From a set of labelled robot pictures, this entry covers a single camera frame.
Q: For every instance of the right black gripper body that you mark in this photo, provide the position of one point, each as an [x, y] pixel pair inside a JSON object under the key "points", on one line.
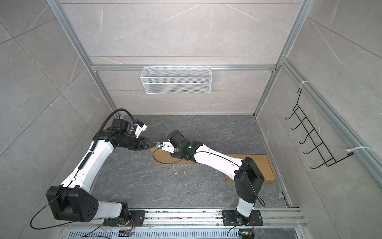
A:
{"points": [[178, 153]]}

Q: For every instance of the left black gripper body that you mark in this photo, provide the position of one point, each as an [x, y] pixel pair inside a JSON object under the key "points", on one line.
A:
{"points": [[136, 143]]}

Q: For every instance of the cardboard box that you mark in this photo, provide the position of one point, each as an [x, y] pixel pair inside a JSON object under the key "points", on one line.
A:
{"points": [[263, 163], [164, 157]]}

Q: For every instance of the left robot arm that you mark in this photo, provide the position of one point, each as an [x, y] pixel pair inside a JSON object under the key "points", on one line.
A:
{"points": [[72, 201]]}

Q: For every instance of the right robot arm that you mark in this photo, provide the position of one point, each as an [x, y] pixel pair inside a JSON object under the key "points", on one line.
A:
{"points": [[245, 173]]}

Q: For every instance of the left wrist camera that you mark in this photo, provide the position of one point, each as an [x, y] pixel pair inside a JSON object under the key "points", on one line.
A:
{"points": [[139, 127]]}

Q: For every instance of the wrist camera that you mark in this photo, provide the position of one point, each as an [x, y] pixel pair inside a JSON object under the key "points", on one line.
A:
{"points": [[167, 146], [139, 127]]}

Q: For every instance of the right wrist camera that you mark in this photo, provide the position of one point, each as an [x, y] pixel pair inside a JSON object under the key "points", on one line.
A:
{"points": [[167, 146]]}

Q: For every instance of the white wire mesh basket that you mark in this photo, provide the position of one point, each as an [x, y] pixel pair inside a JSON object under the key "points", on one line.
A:
{"points": [[176, 80]]}

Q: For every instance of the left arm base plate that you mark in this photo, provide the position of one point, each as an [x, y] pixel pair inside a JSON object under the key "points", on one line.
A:
{"points": [[132, 218]]}

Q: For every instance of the aluminium mounting rail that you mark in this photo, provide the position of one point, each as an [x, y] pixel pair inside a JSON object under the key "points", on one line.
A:
{"points": [[216, 218]]}

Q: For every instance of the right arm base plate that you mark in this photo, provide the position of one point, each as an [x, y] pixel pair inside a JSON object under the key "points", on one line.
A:
{"points": [[233, 218]]}

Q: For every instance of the black wire hook rack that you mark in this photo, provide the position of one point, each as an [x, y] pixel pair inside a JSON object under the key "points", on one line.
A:
{"points": [[312, 134]]}

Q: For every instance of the aluminium frame profile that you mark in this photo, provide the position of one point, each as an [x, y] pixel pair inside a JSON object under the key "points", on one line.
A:
{"points": [[353, 140]]}

